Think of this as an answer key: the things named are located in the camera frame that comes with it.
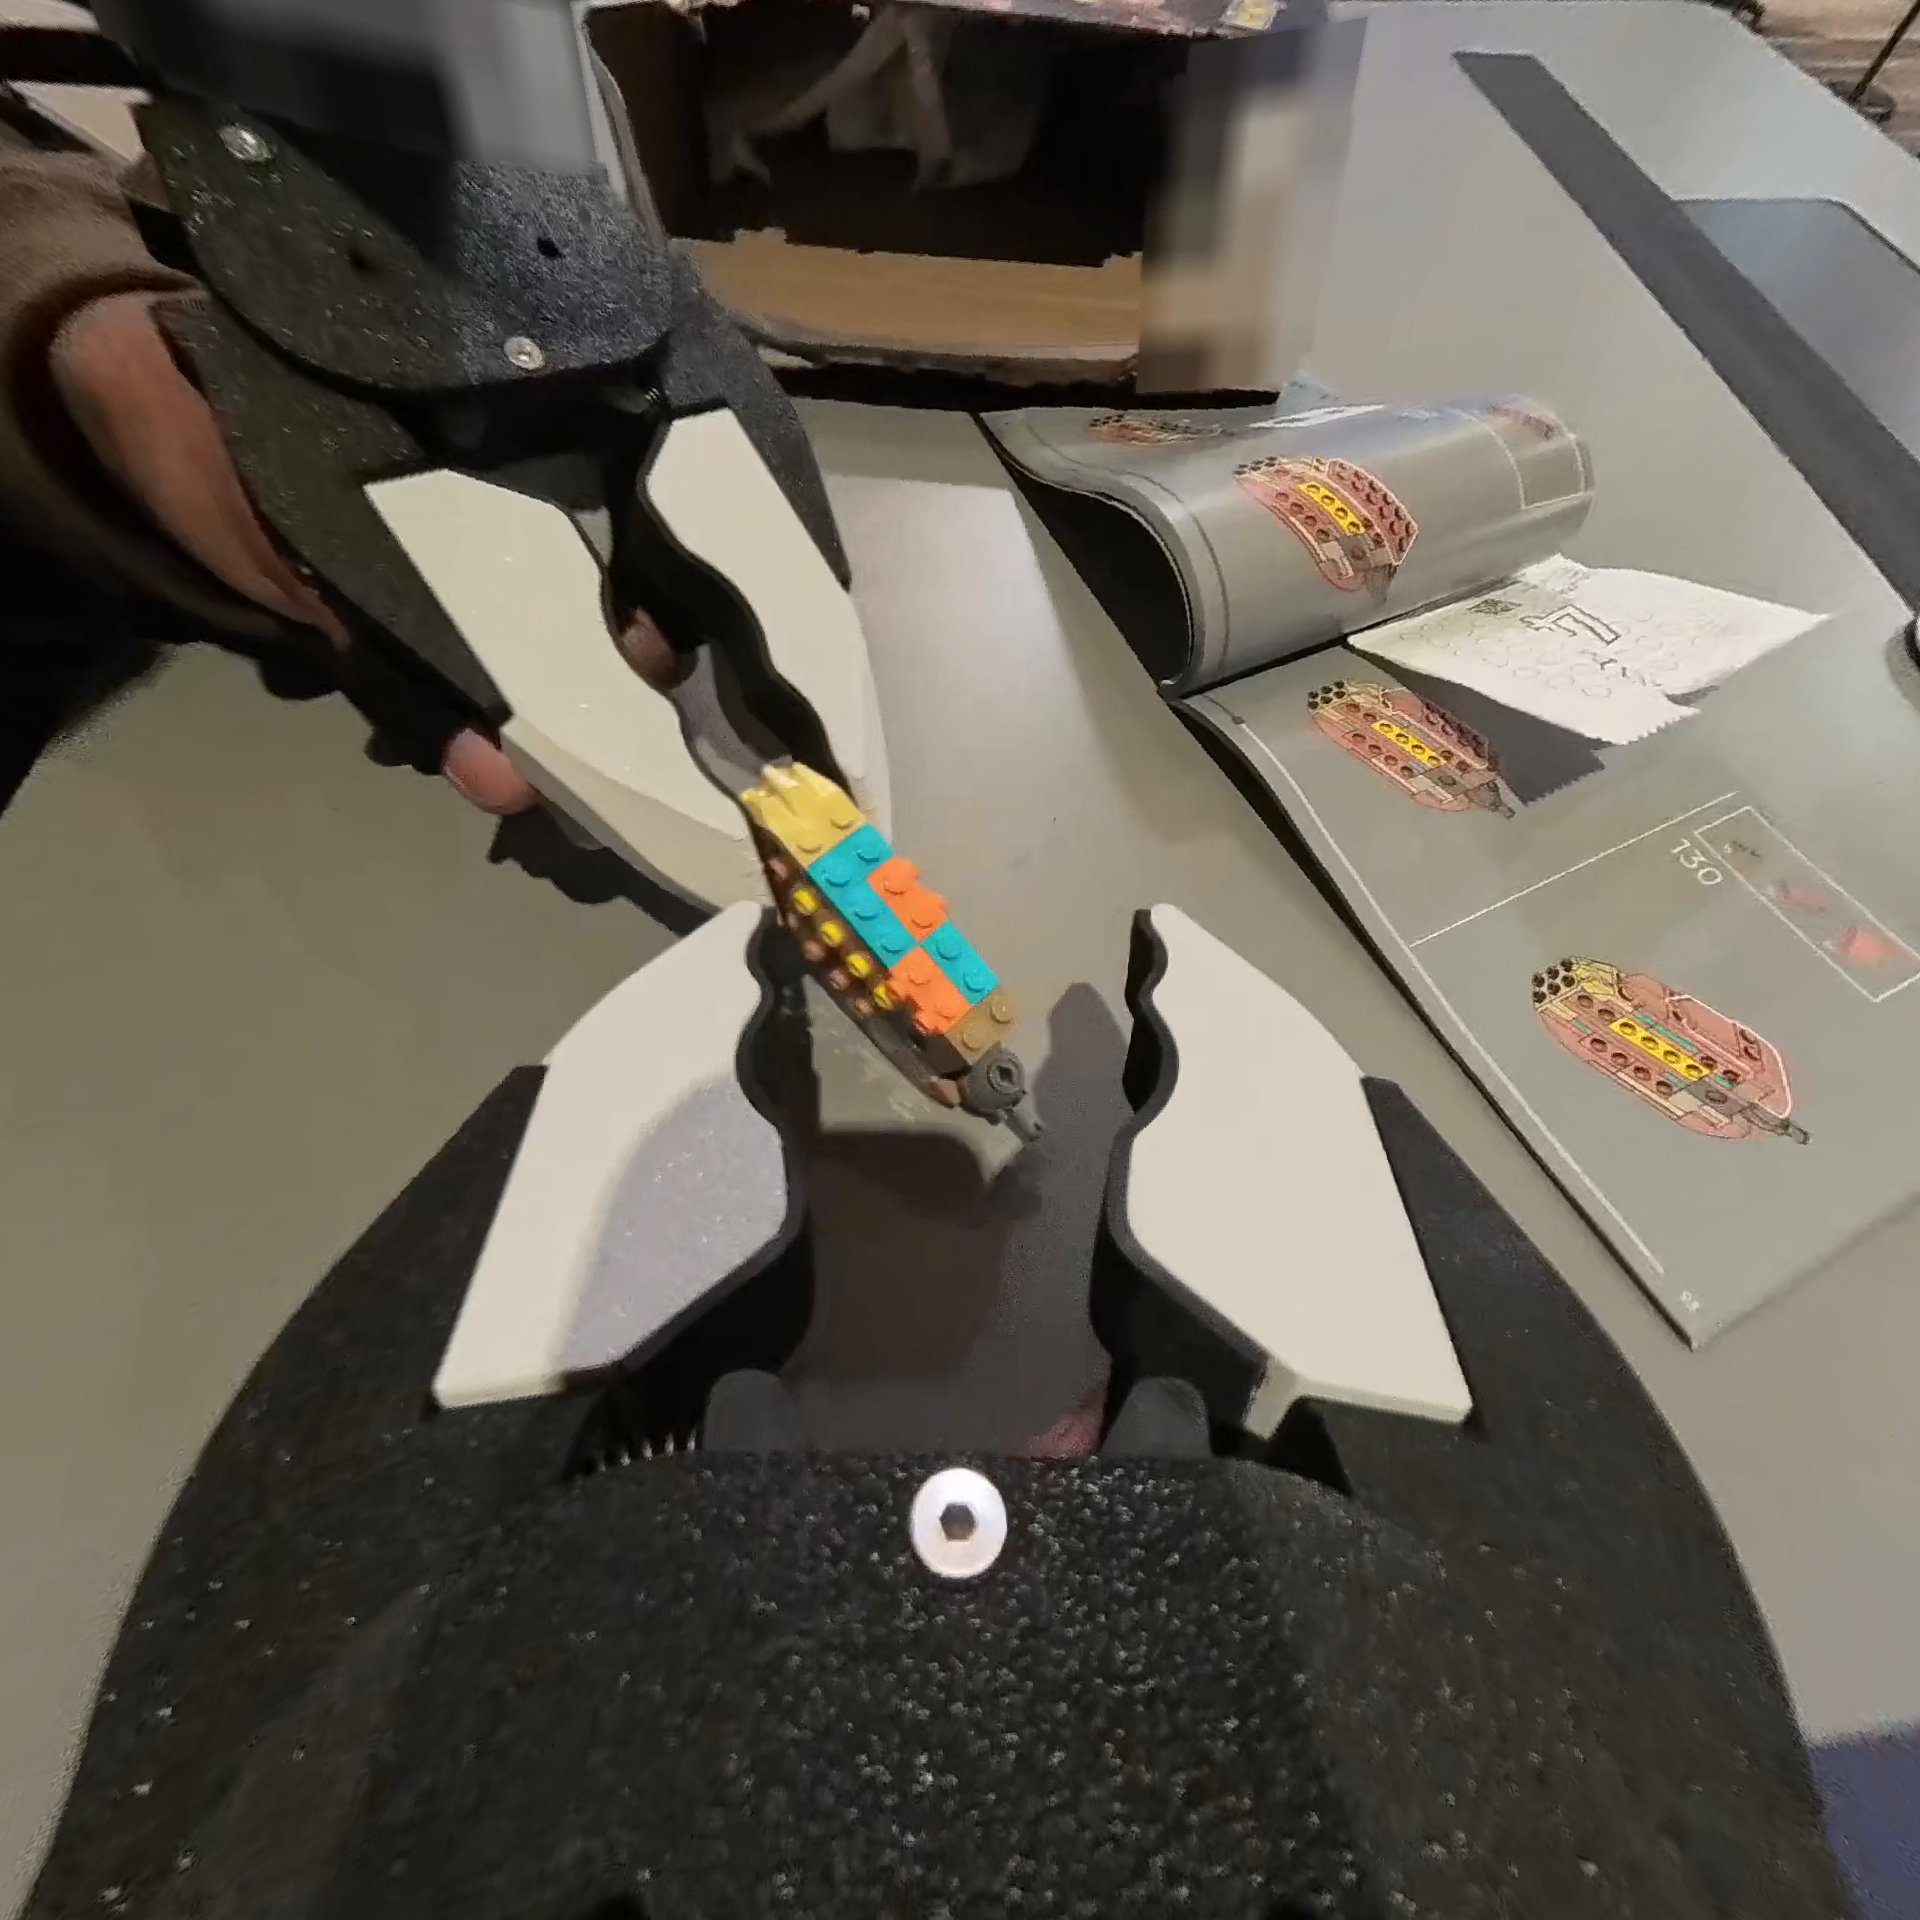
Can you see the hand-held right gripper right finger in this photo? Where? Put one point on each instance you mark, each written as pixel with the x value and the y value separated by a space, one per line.
pixel 1275 1201

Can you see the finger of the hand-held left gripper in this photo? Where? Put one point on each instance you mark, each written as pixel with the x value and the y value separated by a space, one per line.
pixel 780 601
pixel 540 644

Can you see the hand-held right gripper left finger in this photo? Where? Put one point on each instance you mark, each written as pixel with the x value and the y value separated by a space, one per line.
pixel 630 1184

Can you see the teal toy brick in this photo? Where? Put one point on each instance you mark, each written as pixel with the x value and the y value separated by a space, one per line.
pixel 866 912

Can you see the colourful toy brick assembly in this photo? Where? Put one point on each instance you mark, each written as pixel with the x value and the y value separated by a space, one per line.
pixel 885 945

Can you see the person's left forearm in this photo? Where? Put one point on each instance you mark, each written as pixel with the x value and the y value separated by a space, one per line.
pixel 75 211

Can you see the grey desk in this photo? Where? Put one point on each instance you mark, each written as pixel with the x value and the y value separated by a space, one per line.
pixel 301 975

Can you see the person's left hand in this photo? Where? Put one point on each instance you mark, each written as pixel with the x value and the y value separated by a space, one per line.
pixel 164 450

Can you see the grey instruction booklet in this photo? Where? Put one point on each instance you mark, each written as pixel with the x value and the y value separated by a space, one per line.
pixel 1501 931

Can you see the cardboard box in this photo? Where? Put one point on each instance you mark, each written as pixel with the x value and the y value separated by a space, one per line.
pixel 900 225

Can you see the white numbered paper bag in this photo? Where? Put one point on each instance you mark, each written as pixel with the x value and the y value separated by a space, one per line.
pixel 1620 644

